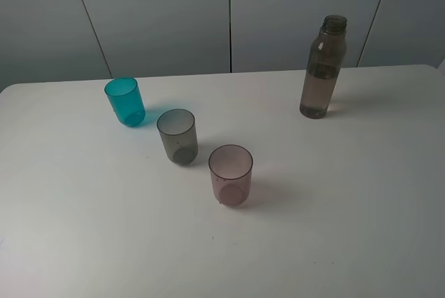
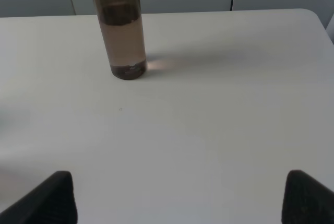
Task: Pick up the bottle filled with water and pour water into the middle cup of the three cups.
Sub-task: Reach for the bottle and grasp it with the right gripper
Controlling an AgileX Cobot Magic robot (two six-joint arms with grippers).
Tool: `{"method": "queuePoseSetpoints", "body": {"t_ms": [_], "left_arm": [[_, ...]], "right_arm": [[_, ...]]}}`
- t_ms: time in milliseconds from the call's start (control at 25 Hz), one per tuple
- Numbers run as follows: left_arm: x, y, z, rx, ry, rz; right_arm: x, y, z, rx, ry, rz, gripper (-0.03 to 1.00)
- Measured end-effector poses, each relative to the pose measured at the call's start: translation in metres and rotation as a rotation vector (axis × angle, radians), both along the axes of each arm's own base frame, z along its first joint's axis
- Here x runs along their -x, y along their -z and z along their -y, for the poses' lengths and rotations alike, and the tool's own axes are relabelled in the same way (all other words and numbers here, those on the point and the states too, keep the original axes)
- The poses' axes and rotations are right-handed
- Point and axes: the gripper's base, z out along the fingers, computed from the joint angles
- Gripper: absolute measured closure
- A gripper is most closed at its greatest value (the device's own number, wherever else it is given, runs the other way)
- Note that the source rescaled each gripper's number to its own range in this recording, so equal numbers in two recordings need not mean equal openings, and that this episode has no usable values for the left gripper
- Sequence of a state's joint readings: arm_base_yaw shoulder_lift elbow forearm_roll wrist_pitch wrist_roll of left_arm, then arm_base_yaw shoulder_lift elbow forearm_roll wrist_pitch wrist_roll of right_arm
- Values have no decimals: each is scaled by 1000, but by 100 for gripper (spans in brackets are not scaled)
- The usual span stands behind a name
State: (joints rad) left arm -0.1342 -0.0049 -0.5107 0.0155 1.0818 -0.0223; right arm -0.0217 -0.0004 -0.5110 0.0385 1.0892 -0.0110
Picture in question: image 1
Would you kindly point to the teal transparent plastic cup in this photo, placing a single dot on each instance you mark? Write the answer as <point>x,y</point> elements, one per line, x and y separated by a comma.
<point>126,101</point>

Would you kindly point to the pink transparent plastic cup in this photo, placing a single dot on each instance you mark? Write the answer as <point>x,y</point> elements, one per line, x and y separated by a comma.
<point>230,168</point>

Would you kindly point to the grey transparent plastic cup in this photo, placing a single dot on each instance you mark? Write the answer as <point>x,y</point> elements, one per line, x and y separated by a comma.
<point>178,134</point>

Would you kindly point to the brown transparent plastic bottle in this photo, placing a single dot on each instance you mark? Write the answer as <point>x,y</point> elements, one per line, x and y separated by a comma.
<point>326,55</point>

